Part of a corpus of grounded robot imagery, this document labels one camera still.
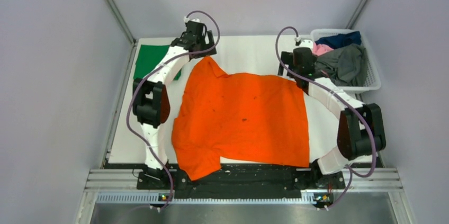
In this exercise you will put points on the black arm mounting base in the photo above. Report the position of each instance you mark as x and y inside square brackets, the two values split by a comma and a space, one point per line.
[243, 181]

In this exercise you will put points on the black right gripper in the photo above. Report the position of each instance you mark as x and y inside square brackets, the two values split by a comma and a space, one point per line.
[287, 59]

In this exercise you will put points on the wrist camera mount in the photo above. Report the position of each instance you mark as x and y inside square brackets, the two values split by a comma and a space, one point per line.
[304, 42]
[187, 20]

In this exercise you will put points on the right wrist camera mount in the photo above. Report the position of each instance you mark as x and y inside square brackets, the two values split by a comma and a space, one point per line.
[304, 42]

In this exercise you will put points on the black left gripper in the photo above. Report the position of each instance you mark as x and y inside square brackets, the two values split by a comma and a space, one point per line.
[209, 38]

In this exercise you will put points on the aluminium frame rail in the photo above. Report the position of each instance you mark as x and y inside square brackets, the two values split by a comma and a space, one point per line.
[120, 186]

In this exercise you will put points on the white plastic laundry basket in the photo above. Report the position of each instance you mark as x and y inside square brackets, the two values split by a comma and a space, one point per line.
[372, 81]

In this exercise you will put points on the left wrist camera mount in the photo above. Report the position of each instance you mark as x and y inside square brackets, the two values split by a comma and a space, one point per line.
[187, 20]

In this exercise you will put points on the orange t-shirt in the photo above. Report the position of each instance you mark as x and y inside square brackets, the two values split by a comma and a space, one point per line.
[242, 116]

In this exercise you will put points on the folded green t-shirt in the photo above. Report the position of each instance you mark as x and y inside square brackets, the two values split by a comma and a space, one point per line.
[148, 58]

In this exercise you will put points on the grey t-shirt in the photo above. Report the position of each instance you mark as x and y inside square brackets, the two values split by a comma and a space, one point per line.
[346, 66]

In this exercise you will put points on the pink t-shirt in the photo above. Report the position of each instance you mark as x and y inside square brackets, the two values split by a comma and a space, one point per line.
[320, 49]

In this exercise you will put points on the navy blue t-shirt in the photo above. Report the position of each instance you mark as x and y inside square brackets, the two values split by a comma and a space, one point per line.
[341, 40]

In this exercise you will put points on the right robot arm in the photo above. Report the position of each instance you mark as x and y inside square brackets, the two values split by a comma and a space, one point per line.
[359, 136]

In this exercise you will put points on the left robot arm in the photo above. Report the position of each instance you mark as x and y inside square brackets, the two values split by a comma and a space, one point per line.
[150, 100]

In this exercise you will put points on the left corner metal strut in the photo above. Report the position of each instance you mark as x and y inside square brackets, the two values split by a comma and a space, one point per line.
[115, 11]

